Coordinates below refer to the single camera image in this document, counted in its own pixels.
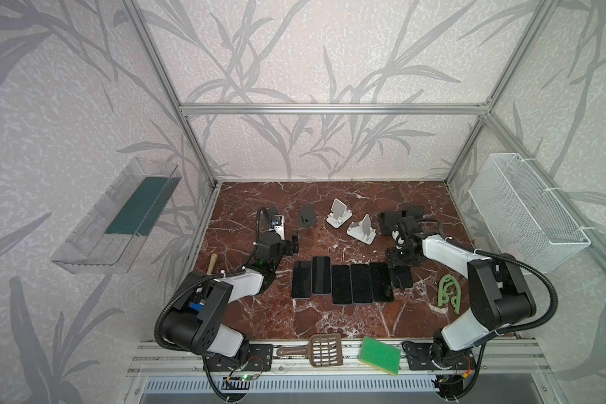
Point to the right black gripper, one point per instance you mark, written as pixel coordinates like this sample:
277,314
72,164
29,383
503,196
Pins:
391,253

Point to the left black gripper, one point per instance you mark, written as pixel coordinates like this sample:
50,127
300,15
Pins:
291,247

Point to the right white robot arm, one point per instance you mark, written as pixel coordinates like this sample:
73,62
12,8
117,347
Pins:
500,299

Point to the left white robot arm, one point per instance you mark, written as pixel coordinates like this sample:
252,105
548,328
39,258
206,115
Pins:
192,319

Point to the black stand back left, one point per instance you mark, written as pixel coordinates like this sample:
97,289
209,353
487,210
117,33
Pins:
307,217

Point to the black stand front left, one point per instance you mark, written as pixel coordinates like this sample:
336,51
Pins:
415,211

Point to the white phone stand back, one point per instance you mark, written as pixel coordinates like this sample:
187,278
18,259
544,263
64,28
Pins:
339,214

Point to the green plastic hook toy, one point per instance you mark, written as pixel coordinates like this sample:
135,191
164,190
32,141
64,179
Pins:
450,293

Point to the pink object in basket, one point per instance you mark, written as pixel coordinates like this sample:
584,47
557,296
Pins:
515,250

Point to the green yellow sponge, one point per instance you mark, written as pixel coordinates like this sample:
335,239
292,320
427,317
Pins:
380,356

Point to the brown slotted scoop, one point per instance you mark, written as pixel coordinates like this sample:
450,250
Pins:
322,350

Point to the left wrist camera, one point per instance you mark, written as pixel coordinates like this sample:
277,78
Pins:
276,224

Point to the blue shovel wooden handle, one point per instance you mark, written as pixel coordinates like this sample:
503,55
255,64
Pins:
212,264

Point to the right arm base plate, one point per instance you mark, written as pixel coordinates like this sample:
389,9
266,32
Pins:
429,356

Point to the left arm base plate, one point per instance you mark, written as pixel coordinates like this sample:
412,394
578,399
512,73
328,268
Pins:
252,357

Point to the white wire basket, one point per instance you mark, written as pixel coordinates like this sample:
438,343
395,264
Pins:
518,206

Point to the aluminium front rail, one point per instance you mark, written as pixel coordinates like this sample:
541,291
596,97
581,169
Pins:
293,357

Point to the clear plastic wall tray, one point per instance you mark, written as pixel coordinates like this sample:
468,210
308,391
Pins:
110,237

